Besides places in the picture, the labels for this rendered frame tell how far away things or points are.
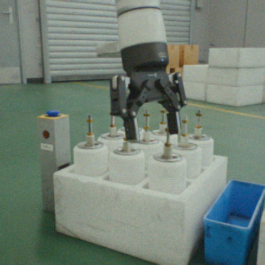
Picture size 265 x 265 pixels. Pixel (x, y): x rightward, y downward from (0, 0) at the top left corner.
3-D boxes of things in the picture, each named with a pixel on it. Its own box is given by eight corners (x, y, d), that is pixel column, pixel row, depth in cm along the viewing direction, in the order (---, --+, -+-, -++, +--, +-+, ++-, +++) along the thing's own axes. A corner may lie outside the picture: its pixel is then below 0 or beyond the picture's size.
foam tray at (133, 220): (182, 272, 81) (184, 202, 77) (55, 231, 99) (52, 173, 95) (224, 208, 114) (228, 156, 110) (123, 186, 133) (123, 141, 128)
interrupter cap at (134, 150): (119, 147, 96) (119, 144, 96) (145, 149, 93) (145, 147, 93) (107, 154, 89) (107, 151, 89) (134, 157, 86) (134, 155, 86)
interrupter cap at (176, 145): (168, 144, 99) (168, 141, 99) (194, 144, 99) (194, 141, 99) (173, 151, 92) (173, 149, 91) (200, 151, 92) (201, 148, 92)
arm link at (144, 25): (134, 57, 63) (130, 23, 63) (180, 42, 55) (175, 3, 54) (94, 58, 57) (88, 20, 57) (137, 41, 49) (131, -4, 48)
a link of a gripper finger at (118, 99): (114, 77, 52) (119, 115, 53) (104, 77, 51) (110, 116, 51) (125, 74, 50) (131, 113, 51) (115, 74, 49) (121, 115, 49)
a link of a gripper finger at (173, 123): (175, 112, 57) (178, 134, 57) (178, 112, 58) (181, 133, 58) (165, 113, 59) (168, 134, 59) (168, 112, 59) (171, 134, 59)
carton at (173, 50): (178, 67, 461) (179, 44, 454) (164, 68, 448) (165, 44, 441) (164, 67, 485) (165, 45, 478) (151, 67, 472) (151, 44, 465)
